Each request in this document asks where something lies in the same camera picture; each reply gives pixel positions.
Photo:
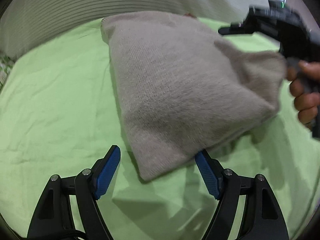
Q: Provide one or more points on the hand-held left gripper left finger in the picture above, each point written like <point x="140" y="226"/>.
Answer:
<point x="107" y="173"/>

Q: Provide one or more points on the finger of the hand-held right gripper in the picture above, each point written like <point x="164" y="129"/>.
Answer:
<point x="232" y="30"/>

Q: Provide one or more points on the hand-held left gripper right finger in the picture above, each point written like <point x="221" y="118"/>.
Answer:
<point x="207" y="177"/>

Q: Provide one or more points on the beige knit sweater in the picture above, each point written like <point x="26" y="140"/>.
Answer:
<point x="180" y="92"/>

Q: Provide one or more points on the person's right hand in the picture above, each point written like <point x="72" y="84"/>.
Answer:
<point x="305" y="102"/>

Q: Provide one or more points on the green bed sheet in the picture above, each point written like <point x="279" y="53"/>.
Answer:
<point x="55" y="110"/>

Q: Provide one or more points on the striped padded headboard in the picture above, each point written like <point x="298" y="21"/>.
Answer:
<point x="75" y="2"/>

